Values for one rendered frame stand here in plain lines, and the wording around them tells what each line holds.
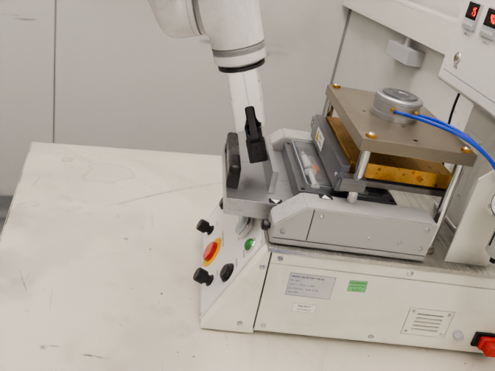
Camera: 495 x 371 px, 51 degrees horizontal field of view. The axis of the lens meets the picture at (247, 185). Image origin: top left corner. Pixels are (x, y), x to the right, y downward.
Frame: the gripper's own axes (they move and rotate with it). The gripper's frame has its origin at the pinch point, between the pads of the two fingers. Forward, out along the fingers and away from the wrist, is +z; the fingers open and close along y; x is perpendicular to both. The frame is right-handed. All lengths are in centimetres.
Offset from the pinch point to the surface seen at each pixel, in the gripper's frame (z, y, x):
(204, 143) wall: 54, -141, -23
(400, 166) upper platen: 2.8, 9.8, 21.7
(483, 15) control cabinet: -14.1, -6.9, 41.8
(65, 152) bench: 10, -43, -48
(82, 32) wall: -5, -132, -60
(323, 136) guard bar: 0.5, -1.9, 12.0
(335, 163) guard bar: 0.8, 8.6, 11.9
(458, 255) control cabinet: 17.6, 15.4, 28.9
